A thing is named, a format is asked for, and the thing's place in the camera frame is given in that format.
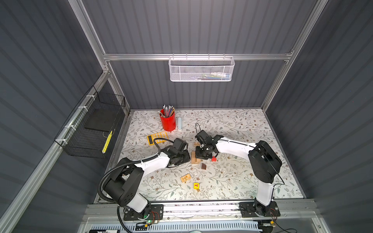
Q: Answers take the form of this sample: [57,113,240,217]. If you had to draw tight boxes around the markers in white basket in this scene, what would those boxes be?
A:
[193,72,231,82]

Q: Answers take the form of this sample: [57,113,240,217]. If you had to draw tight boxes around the plain wood plank 31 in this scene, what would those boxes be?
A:
[191,151,202,165]

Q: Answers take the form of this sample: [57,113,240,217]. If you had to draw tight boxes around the pencils bundle in cup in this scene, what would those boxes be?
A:
[159,105,175,118]

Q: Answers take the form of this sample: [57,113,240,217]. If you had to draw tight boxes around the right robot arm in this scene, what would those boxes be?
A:
[195,130,282,216]

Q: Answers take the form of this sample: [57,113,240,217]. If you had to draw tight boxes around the yellow calculator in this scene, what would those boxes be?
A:
[147,131,169,146]

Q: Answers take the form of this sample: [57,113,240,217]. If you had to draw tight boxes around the white wire wall basket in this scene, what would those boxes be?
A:
[168,56,235,82]

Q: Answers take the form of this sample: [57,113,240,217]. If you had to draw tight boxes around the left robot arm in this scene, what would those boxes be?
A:
[98,138,190,218]

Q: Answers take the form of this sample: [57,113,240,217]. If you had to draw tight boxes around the black corrugated cable hose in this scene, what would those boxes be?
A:
[97,137,175,233]

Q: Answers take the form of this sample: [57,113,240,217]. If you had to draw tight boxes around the picture domino block lower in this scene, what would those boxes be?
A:
[180,174,191,183]

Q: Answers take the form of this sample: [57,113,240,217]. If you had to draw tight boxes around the black foam pad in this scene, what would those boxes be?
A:
[84,109,121,132]

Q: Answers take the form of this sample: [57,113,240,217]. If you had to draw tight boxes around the black wire side basket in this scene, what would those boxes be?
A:
[55,87,126,159]

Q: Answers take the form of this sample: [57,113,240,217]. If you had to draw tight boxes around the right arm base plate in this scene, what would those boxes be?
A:
[239,199,281,217]

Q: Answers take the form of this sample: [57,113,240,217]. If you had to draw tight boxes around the light blue eraser block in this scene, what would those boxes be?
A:
[178,117,182,130]

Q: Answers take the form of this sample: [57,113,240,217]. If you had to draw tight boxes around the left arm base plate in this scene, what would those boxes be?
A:
[123,204,164,221]

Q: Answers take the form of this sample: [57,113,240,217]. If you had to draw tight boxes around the red pencil cup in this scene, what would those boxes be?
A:
[160,109,176,132]

